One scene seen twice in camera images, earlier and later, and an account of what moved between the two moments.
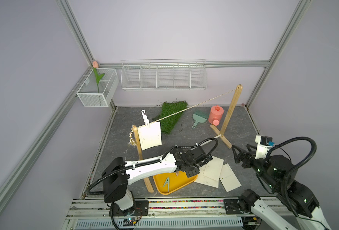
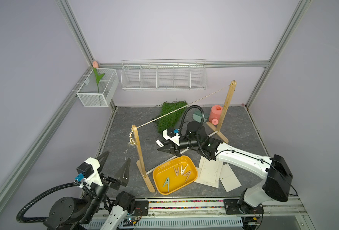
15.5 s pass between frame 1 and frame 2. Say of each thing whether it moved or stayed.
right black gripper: moved
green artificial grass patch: stayed
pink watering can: stayed
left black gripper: moved
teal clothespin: stayed
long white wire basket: stayed
